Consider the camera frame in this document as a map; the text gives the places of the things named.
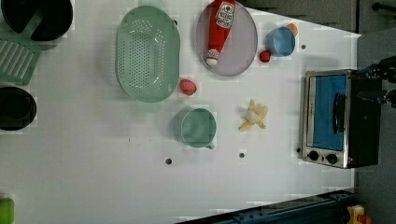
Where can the peeled plush banana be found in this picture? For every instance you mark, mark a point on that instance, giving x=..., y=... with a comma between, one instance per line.
x=256, y=114

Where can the green mug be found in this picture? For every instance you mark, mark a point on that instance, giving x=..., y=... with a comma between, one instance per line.
x=195, y=127

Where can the pink plush strawberry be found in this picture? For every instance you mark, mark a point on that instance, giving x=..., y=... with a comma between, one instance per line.
x=187, y=86

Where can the grey round plate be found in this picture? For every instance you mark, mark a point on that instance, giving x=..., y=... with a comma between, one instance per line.
x=240, y=47

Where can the small red plush strawberry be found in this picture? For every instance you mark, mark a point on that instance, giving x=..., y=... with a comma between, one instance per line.
x=265, y=56

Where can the green perforated colander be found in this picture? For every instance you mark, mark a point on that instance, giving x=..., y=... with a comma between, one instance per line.
x=147, y=54

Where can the red plush ketchup bottle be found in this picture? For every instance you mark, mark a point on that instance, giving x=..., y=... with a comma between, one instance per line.
x=221, y=22

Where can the blue bowl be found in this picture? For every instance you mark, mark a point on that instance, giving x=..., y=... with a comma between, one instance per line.
x=280, y=42

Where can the orange plush fruit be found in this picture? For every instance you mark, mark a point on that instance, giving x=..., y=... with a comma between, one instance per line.
x=293, y=28

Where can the black silver toaster oven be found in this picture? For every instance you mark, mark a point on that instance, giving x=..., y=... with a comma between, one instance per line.
x=340, y=129

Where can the black round bowl top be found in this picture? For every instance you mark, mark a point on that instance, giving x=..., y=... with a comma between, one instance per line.
x=57, y=17

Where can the black round bowl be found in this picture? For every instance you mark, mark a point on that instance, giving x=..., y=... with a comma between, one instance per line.
x=17, y=108
x=57, y=17

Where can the black round bowl left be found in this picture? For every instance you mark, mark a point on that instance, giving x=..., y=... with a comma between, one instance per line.
x=17, y=108

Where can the yellow orange toy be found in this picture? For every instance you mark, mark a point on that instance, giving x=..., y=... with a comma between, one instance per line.
x=357, y=215

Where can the green dish rack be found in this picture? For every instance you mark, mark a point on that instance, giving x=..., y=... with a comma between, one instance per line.
x=20, y=53

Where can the bright green object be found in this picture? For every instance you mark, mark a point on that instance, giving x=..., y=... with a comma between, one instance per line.
x=7, y=211

